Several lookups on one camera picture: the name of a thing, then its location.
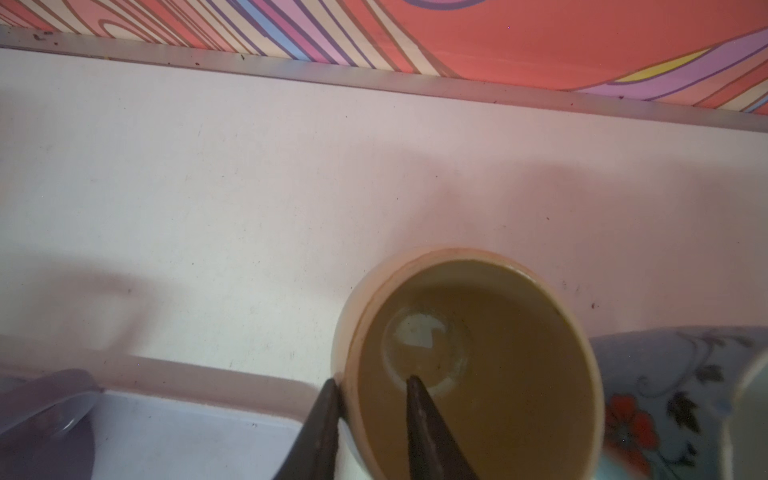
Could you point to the lavender mug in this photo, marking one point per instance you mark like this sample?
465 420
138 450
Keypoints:
45 429

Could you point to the lavender plastic tray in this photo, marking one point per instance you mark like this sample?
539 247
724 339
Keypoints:
159 419

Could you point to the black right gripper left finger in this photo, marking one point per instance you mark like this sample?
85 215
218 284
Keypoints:
314 452

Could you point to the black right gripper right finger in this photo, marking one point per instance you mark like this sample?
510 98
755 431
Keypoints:
433 453

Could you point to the blue floral mug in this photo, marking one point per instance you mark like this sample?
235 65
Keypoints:
684 403

